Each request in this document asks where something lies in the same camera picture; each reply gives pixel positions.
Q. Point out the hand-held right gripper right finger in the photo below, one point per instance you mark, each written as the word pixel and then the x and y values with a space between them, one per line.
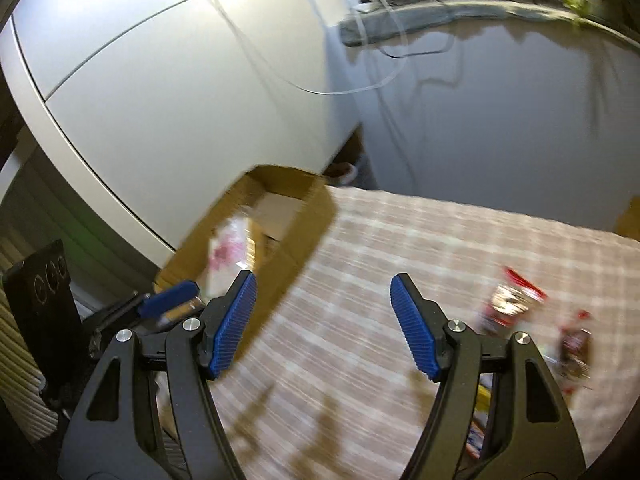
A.
pixel 412 330

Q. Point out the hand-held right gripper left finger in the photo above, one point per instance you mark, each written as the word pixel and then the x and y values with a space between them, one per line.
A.
pixel 235 320

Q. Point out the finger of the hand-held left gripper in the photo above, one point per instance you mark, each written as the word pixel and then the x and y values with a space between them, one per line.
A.
pixel 170 297

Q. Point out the clear pink-print snack packet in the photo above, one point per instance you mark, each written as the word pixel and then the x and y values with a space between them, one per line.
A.
pixel 230 250

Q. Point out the brown cardboard box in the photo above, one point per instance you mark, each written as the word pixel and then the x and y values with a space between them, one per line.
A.
pixel 300 240

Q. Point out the pale ribbed panel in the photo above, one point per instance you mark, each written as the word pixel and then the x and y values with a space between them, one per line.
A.
pixel 20 360

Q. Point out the checked blanket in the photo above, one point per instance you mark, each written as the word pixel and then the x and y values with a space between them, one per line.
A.
pixel 380 240

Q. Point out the red striped candy wrapper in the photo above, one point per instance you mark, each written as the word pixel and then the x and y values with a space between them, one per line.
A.
pixel 510 297

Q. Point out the yellow snack packet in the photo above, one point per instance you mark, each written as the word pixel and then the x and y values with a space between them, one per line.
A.
pixel 482 410

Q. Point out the dark candy with red ends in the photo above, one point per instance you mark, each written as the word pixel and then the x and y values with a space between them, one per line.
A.
pixel 575 347

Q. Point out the white bowl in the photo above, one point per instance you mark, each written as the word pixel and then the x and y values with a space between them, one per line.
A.
pixel 344 172

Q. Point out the white cabinet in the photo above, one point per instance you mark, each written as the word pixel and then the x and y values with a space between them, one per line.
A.
pixel 175 100

